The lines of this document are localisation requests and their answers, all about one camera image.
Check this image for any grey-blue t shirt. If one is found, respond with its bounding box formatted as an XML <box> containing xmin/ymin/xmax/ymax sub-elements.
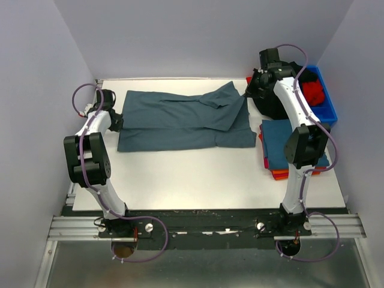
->
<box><xmin>117</xmin><ymin>82</ymin><xmax>256</xmax><ymax>152</ymax></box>

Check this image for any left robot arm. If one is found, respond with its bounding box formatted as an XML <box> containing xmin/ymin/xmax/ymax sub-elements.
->
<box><xmin>64</xmin><ymin>88</ymin><xmax>137</xmax><ymax>238</ymax></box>

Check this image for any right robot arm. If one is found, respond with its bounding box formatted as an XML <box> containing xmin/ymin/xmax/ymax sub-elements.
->
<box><xmin>245</xmin><ymin>47</ymin><xmax>331</xmax><ymax>235</ymax></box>

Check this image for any black t shirt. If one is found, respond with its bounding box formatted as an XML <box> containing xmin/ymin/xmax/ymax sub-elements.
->
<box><xmin>246</xmin><ymin>61</ymin><xmax>317</xmax><ymax>120</ymax></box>

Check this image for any folded teal t shirt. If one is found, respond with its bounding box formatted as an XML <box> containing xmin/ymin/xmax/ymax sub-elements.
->
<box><xmin>260</xmin><ymin>119</ymin><xmax>329</xmax><ymax>170</ymax></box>

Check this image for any blue plastic bin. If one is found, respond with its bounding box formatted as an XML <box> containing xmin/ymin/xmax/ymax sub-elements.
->
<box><xmin>307</xmin><ymin>65</ymin><xmax>338</xmax><ymax>127</ymax></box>

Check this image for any folded red t shirt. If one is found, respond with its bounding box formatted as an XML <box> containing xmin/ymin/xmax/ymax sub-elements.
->
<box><xmin>272</xmin><ymin>171</ymin><xmax>322</xmax><ymax>181</ymax></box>

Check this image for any folded orange t shirt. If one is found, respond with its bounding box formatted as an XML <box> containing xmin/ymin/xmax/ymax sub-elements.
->
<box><xmin>257</xmin><ymin>133</ymin><xmax>325</xmax><ymax>181</ymax></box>

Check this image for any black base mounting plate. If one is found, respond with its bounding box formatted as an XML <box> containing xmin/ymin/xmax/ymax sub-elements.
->
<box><xmin>95</xmin><ymin>208</ymin><xmax>311</xmax><ymax>251</ymax></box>

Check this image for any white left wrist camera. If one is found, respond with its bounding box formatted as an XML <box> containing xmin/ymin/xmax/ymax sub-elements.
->
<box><xmin>79</xmin><ymin>103</ymin><xmax>93</xmax><ymax>118</ymax></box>

